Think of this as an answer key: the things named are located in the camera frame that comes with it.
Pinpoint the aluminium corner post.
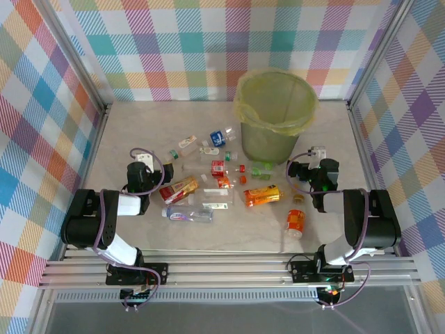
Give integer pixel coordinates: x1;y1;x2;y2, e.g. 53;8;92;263
346;0;416;109
33;0;113;118

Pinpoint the orange label gold cap bottle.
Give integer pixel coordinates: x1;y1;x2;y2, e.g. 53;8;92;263
284;193;307;241

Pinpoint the green terminal controller board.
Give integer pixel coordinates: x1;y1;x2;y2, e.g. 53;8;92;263
119;285;156;303

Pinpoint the large orange juice bottle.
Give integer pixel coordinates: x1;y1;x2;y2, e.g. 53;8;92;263
243;184;286;209

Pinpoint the purple label water bottle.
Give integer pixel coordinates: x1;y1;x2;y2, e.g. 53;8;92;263
161;205;215;223

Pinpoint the red cola label clear bottle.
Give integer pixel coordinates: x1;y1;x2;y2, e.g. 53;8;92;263
182;159;247;179

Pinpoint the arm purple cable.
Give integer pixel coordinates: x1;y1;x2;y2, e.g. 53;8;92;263
285;150;371;310
93;148;164;312

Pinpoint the orange lit controller board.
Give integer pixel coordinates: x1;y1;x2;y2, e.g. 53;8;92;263
316;284;343;299

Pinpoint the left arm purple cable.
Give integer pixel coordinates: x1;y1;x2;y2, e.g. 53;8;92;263
93;148;164;312

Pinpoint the metal mesh waste bin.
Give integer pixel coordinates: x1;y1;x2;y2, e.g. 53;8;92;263
233;68;319;166

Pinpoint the red and yellow snack packet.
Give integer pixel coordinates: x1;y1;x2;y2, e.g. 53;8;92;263
159;175;209;205

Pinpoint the grey slotted cable duct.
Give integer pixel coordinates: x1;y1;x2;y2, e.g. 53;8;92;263
54;291;323;303

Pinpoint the long aluminium base rail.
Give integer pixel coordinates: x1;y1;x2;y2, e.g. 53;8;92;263
38;248;423;290

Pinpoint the blue label clear bottle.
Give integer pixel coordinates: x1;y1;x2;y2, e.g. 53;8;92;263
202;127;239;149

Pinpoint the flower label green band bottle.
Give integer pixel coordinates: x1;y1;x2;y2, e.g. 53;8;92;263
198;145;240;164

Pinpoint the yellow plastic bin liner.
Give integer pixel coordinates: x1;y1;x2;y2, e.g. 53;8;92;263
233;68;319;136

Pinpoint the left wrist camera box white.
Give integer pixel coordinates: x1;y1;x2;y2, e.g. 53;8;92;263
134;152;154;172

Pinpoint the white label clear bottle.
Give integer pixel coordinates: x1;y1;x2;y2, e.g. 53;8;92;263
187;187;236;212

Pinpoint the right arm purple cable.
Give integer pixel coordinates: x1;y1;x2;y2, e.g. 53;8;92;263
285;150;371;310

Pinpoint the white orange label bottle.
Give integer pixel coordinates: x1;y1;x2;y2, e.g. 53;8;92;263
169;134;201;159

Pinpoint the aluminium side rail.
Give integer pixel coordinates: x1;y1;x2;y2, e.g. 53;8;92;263
58;104;113;262
346;100;401;257

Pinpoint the green lime label bottle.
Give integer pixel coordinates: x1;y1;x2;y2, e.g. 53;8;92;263
250;160;277;181

